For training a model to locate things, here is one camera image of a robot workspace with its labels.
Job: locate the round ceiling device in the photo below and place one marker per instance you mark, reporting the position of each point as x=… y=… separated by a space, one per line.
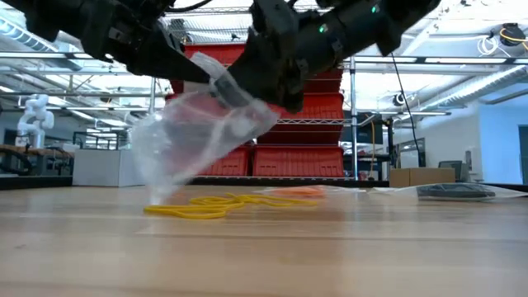
x=398 y=100

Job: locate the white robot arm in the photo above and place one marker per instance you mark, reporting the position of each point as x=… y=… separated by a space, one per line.
x=35 y=119

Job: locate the white wall dispenser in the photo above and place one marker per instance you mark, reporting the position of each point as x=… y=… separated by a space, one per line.
x=470 y=158

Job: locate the teal door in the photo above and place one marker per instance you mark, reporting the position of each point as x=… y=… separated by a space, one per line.
x=524 y=156

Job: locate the dark monitor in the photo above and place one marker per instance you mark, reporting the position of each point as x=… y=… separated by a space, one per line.
x=367 y=132

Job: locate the grey chair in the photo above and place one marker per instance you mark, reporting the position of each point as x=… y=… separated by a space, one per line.
x=451 y=167

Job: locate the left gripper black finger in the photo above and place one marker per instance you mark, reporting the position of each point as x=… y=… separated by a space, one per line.
x=181 y=68

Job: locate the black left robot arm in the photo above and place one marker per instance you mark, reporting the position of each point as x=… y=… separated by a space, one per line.
x=62 y=16

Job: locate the black rubber band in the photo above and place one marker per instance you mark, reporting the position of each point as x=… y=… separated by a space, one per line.
x=482 y=193
x=433 y=193
x=460 y=192

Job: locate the white cardboard box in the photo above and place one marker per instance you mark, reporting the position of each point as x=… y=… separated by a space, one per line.
x=103 y=167

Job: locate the framed whiteboard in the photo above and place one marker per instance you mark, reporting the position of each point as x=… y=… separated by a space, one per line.
x=410 y=158

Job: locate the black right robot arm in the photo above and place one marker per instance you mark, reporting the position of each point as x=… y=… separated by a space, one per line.
x=371 y=29

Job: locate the brown cardboard box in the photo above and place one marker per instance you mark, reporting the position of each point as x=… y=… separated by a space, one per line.
x=420 y=177

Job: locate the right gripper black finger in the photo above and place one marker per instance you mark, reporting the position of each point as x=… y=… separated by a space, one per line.
x=231 y=92

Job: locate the grey round object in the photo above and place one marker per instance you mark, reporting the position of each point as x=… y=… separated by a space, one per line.
x=178 y=29

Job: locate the black post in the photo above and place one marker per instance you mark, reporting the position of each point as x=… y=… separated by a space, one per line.
x=390 y=156

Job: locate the cluttered dark workbench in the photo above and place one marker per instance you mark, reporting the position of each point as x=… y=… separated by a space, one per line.
x=45 y=163

